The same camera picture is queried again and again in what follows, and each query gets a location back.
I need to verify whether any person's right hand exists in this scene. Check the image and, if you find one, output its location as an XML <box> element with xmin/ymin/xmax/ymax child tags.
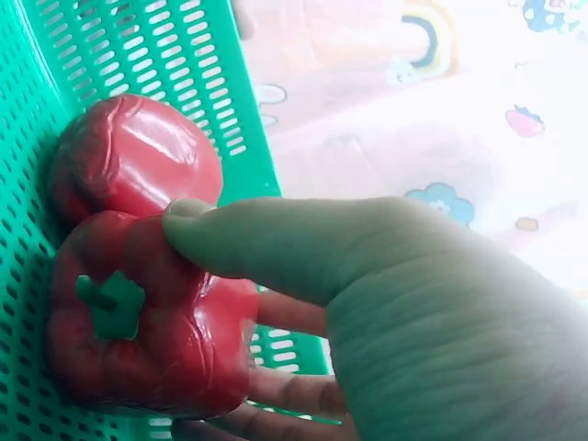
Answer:
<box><xmin>162</xmin><ymin>195</ymin><xmax>588</xmax><ymax>441</ymax></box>

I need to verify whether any red toy bell pepper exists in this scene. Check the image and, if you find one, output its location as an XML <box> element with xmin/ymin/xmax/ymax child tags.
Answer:
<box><xmin>45</xmin><ymin>209</ymin><xmax>262</xmax><ymax>422</ymax></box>
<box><xmin>45</xmin><ymin>94</ymin><xmax>225</xmax><ymax>226</ymax></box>

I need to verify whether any green perforated plastic basket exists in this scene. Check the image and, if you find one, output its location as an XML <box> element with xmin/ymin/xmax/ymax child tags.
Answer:
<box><xmin>0</xmin><ymin>0</ymin><xmax>344</xmax><ymax>441</ymax></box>

